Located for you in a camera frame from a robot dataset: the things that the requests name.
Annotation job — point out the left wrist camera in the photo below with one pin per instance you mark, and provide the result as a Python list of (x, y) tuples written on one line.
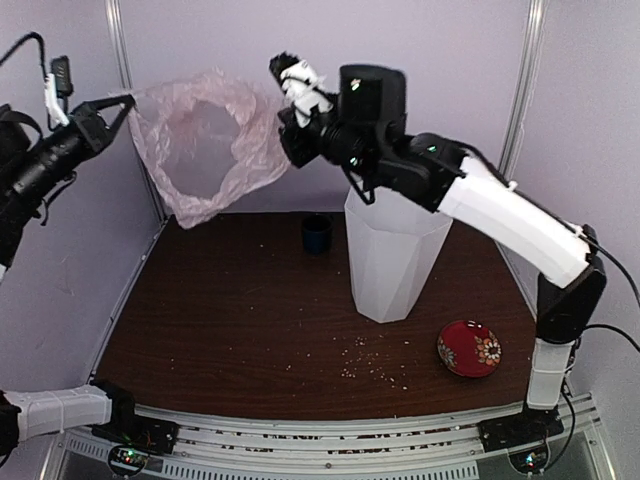
[(58, 90)]

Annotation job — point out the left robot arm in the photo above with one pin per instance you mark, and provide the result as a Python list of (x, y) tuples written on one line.
[(108, 409)]

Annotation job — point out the translucent pink plastic bag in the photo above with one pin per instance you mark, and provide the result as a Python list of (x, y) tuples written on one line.
[(207, 141)]

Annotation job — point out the left base circuit board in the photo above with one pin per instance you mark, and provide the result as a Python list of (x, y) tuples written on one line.
[(125, 460)]

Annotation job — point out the white faceted trash bin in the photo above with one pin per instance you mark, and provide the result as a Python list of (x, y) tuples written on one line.
[(393, 245)]

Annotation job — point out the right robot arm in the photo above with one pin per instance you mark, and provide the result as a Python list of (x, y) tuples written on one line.
[(454, 178)]

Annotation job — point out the aluminium front rail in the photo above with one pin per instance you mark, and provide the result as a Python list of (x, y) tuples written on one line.
[(443, 446)]

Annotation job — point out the red floral plate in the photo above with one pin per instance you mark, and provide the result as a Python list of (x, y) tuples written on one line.
[(469, 349)]

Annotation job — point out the right base circuit board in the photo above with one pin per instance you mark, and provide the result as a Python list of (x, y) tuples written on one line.
[(530, 460)]

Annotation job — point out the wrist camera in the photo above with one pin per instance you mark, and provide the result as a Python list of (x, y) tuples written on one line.
[(301, 86), (58, 90)]

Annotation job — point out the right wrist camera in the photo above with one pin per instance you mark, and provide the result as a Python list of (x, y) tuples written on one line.
[(301, 86)]

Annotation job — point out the aluminium corner post right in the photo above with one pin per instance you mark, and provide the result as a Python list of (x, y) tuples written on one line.
[(524, 86)]

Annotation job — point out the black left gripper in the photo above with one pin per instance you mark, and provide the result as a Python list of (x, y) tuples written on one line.
[(96, 131)]

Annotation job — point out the dark blue enamel mug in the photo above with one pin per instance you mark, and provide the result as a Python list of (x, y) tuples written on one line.
[(317, 233)]

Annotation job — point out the base circuit board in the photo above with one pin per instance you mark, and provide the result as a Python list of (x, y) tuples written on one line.
[(125, 460), (530, 460)]

